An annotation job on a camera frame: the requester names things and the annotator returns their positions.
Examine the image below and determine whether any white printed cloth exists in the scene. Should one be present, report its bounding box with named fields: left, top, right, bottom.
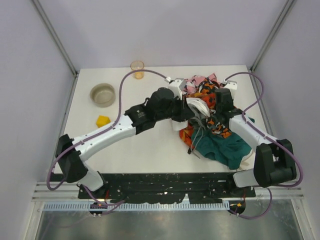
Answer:
left=171, top=97, right=211, bottom=131

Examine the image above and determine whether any black orange grey camo cloth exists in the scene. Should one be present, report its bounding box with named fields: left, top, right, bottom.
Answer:
left=198, top=77, right=232, bottom=139

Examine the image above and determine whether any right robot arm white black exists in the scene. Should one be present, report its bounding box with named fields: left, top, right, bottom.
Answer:
left=215, top=88, right=297, bottom=188

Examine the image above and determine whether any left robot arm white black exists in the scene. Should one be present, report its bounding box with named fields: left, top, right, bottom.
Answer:
left=56, top=87, right=195, bottom=192

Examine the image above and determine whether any orange brown camo cloth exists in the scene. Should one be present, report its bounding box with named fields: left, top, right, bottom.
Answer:
left=179, top=92, right=216, bottom=154

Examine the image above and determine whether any pink patterned cloth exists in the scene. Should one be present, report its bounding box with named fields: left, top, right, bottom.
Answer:
left=182, top=73, right=220, bottom=95

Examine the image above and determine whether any teal green cloth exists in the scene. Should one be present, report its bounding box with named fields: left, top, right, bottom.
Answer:
left=202, top=130, right=253, bottom=170

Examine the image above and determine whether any orange translucent plastic cup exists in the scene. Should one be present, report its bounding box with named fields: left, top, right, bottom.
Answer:
left=130, top=60, right=145, bottom=80

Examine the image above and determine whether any grey ceramic bowl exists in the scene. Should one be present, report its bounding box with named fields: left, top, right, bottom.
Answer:
left=89, top=83, right=116, bottom=108

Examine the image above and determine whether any yellow cube block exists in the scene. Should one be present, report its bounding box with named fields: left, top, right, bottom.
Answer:
left=95, top=115, right=111, bottom=128

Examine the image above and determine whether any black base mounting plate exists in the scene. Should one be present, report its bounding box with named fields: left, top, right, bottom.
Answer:
left=92, top=172, right=256, bottom=204

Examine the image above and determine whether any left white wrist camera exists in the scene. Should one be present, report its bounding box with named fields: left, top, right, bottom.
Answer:
left=168, top=78, right=186, bottom=100

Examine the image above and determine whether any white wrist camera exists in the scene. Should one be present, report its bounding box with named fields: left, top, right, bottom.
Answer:
left=168, top=78, right=186, bottom=100
left=222, top=80, right=238, bottom=99

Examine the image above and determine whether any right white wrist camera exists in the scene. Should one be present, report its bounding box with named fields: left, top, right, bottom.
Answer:
left=222, top=80, right=238, bottom=99

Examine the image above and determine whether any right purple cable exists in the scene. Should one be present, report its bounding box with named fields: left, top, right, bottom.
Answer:
left=223, top=72, right=305, bottom=220

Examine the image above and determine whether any purple cable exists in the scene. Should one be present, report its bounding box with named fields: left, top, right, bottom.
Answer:
left=46, top=69, right=173, bottom=217
left=223, top=72, right=305, bottom=220

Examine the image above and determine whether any white slotted cable duct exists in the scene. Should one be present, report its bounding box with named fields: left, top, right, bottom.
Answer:
left=43, top=201, right=230, bottom=212

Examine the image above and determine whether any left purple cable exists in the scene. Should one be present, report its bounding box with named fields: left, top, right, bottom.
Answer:
left=46, top=69, right=173, bottom=217

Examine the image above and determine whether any right aluminium frame post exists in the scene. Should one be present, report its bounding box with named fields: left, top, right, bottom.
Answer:
left=249, top=0, right=297, bottom=72

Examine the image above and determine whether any aluminium frame post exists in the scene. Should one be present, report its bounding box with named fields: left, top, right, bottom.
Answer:
left=29, top=0, right=80, bottom=77
left=249, top=0, right=297, bottom=72

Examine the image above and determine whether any left aluminium frame post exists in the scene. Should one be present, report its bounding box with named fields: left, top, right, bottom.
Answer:
left=29, top=0, right=80, bottom=77

